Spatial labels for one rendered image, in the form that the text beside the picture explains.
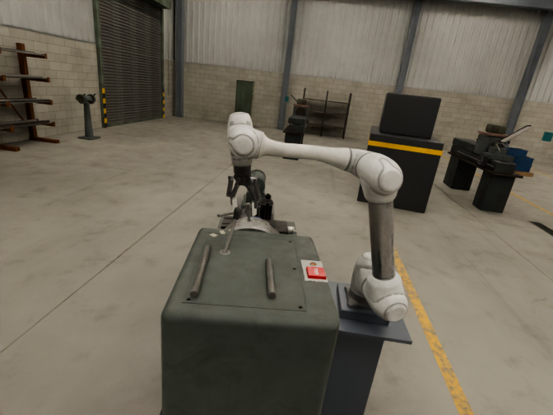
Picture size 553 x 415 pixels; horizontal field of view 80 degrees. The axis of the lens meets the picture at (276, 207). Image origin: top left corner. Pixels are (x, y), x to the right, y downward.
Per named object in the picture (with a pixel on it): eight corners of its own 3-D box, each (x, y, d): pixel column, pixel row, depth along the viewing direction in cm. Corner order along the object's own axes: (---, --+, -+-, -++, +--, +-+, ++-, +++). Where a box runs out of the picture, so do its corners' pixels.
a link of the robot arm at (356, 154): (346, 142, 148) (357, 148, 136) (383, 151, 152) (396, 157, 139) (338, 170, 152) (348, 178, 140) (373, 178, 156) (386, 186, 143)
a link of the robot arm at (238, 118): (228, 148, 141) (228, 155, 129) (225, 111, 136) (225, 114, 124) (253, 147, 143) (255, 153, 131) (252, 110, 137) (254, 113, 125)
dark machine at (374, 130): (425, 214, 583) (457, 99, 516) (355, 201, 610) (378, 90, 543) (414, 188, 748) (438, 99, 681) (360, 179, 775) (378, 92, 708)
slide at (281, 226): (287, 238, 211) (288, 231, 210) (220, 232, 208) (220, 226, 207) (285, 226, 228) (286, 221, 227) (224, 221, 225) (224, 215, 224)
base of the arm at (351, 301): (374, 287, 190) (377, 279, 188) (383, 312, 170) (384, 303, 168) (343, 283, 191) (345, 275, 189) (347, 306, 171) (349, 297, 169)
